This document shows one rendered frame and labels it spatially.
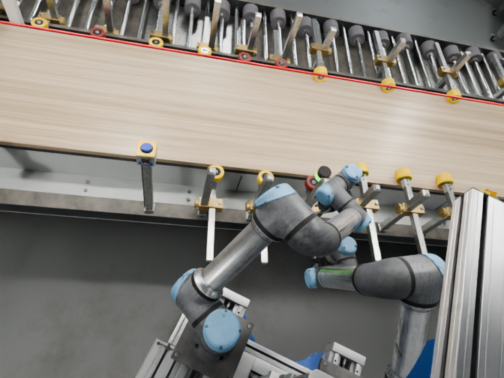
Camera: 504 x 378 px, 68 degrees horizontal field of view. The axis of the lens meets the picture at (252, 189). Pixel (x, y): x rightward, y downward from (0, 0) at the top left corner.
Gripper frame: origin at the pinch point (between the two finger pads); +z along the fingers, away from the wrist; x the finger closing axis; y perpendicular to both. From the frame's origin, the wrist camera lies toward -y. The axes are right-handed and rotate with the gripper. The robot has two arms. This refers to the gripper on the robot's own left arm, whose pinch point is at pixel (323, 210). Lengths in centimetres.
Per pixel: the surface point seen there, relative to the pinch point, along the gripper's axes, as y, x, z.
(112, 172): 84, -61, 33
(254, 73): -4, -96, 11
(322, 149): -22.2, -37.1, 10.7
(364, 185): -30.5, -8.6, 4.6
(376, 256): -17.6, 26.6, 4.6
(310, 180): -7.2, -20.6, 10.4
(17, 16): 113, -151, 9
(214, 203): 42, -23, 18
